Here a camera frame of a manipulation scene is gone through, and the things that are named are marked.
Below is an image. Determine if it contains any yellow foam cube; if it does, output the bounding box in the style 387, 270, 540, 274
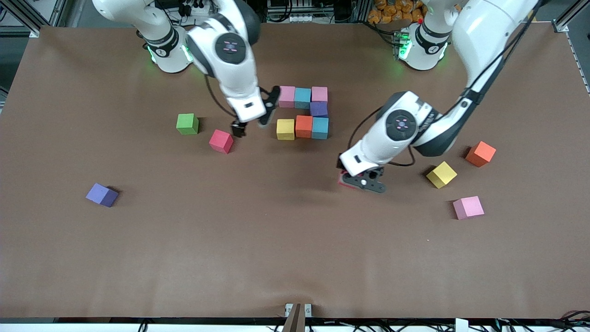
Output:
425, 161, 458, 189
276, 119, 295, 141

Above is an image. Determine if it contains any orange foam cube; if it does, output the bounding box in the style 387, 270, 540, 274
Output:
295, 115, 314, 139
465, 141, 497, 168

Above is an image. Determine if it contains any green foam cube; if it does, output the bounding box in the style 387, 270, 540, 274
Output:
176, 113, 200, 136

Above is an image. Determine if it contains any brown table cover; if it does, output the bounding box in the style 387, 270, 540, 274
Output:
0, 22, 590, 320

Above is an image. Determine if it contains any white rack device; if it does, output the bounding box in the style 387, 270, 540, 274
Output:
266, 0, 314, 24

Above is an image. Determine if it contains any white power strip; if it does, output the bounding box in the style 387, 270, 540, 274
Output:
182, 2, 210, 17

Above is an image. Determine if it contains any orange bag pile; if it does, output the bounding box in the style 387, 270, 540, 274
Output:
367, 0, 427, 24

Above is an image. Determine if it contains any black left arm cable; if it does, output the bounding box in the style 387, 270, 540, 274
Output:
348, 0, 540, 167

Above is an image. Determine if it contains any brown post with metal bracket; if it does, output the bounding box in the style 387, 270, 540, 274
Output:
282, 303, 313, 332

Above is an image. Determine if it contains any aluminium table side rail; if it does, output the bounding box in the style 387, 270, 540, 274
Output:
565, 31, 590, 96

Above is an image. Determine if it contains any aluminium frame profile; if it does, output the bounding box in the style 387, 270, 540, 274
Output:
552, 0, 590, 33
0, 0, 70, 38

